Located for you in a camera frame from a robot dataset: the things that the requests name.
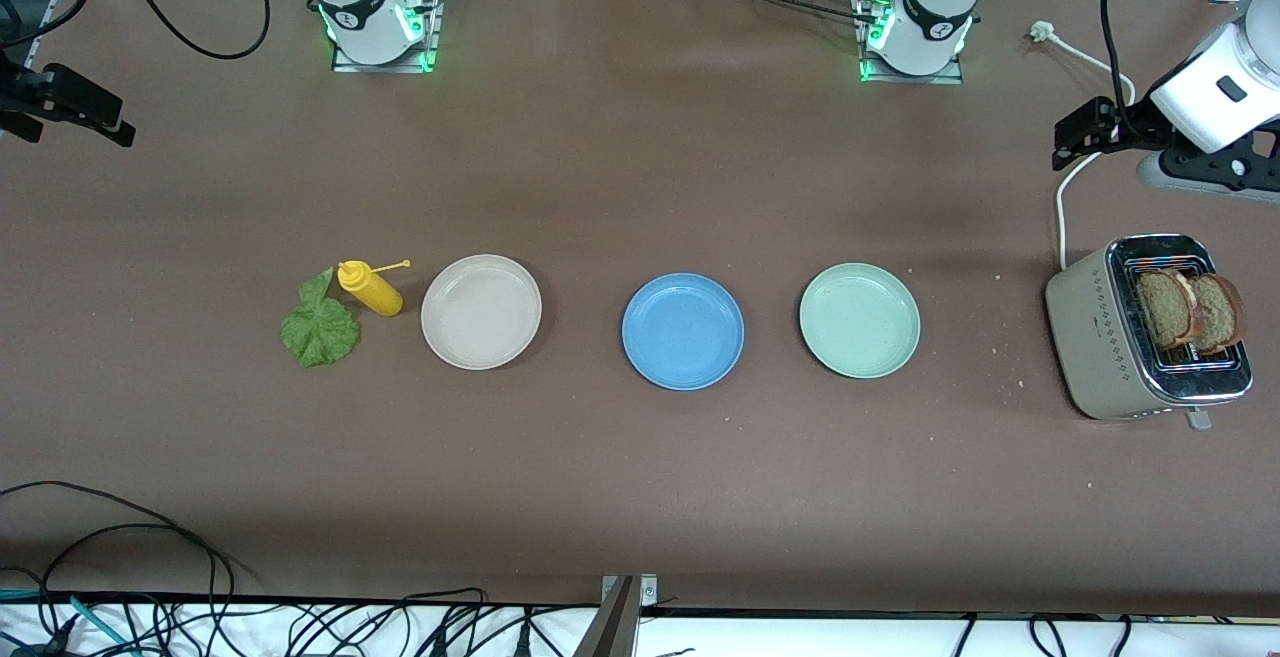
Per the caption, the metal frame bracket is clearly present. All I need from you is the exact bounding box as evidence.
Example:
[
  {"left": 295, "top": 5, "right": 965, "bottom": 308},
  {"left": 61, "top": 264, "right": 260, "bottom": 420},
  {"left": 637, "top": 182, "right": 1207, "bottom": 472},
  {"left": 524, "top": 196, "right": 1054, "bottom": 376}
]
[{"left": 573, "top": 574, "right": 659, "bottom": 657}]

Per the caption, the teal cable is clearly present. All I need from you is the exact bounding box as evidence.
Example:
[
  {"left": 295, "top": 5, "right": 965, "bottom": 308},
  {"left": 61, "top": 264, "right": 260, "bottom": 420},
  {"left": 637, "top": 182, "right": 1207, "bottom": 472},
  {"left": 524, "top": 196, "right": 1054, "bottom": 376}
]
[{"left": 0, "top": 591, "right": 136, "bottom": 657}]

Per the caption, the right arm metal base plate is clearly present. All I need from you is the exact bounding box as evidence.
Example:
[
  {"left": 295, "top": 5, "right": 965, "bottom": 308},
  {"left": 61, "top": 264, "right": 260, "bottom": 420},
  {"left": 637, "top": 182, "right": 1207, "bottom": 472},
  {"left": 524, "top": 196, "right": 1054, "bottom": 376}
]
[{"left": 330, "top": 0, "right": 446, "bottom": 74}]

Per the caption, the green lettuce leaf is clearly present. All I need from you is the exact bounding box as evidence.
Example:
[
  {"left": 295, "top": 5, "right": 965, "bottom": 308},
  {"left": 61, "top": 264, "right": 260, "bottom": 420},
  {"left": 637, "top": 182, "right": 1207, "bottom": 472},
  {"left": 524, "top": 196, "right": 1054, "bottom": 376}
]
[{"left": 280, "top": 268, "right": 362, "bottom": 369}]

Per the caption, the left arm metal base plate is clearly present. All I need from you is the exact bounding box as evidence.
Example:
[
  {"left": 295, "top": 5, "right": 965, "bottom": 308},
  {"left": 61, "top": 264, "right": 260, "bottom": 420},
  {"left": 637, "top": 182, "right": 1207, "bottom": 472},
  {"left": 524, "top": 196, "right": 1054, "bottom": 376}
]
[{"left": 857, "top": 0, "right": 966, "bottom": 86}]

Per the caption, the brown bread slice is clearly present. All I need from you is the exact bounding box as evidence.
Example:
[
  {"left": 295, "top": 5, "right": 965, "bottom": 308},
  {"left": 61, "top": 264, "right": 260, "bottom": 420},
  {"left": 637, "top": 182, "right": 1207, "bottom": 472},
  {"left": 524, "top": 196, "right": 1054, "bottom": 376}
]
[
  {"left": 1190, "top": 274, "right": 1248, "bottom": 356},
  {"left": 1137, "top": 270, "right": 1201, "bottom": 350}
]

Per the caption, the yellow mustard squeeze bottle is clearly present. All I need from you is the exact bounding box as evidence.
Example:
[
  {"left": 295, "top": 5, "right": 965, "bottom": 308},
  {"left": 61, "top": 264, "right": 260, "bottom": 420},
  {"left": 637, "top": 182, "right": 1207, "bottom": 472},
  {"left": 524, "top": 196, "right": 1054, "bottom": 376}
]
[{"left": 337, "top": 258, "right": 412, "bottom": 318}]

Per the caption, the beige chrome toaster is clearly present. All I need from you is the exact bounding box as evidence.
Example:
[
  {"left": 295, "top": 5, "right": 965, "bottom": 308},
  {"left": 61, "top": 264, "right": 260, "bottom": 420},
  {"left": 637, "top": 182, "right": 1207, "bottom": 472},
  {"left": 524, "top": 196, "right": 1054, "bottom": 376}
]
[{"left": 1044, "top": 233, "right": 1254, "bottom": 431}]

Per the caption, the blue plate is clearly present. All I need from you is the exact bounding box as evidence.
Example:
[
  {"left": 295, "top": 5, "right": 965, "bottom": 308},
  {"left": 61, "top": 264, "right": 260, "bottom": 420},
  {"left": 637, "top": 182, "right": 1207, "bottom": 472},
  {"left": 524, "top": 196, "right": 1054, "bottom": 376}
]
[{"left": 621, "top": 272, "right": 746, "bottom": 392}]

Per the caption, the pale green plate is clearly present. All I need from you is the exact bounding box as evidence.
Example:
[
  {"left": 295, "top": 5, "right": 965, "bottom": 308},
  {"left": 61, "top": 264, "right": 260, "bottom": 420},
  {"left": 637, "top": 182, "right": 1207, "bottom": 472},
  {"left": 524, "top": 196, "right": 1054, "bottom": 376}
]
[{"left": 798, "top": 262, "right": 922, "bottom": 380}]

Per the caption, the white toaster power cable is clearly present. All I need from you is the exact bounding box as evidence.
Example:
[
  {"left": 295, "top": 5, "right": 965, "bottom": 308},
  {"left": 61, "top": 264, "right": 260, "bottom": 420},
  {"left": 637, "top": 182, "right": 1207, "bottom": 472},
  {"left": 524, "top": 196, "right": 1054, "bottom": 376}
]
[{"left": 1030, "top": 21, "right": 1138, "bottom": 273}]

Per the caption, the beige plate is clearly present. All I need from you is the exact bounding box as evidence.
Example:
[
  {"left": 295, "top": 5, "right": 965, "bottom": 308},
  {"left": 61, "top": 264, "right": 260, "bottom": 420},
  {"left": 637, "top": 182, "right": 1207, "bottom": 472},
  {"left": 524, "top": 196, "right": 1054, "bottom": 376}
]
[{"left": 420, "top": 254, "right": 543, "bottom": 371}]

